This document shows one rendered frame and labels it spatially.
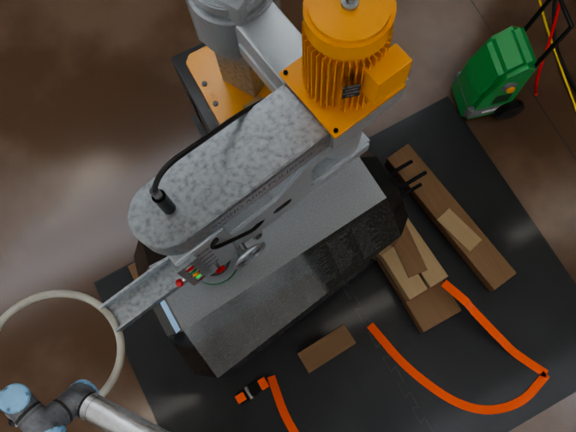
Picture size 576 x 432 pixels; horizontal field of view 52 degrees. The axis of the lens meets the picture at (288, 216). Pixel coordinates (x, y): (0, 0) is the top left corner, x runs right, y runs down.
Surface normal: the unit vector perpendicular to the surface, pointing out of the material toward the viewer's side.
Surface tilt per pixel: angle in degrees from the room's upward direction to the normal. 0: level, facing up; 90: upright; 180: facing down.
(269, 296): 45
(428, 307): 0
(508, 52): 34
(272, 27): 0
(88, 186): 0
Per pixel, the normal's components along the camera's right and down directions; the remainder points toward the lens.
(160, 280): -0.02, -0.27
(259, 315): 0.36, 0.39
